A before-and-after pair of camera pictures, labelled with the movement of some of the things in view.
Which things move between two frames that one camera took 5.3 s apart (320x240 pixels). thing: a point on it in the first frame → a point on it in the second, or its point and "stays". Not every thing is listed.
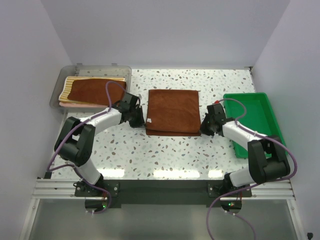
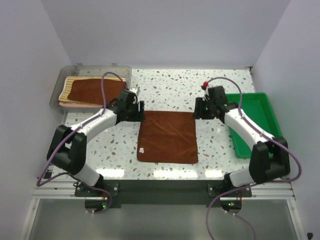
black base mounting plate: x=165 y=193 stays
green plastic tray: x=260 y=117 stays
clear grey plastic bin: x=113 y=70 stays
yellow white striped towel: x=65 y=89 stays
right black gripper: x=203 y=130 → x=199 y=113
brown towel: x=173 y=112 → x=168 y=137
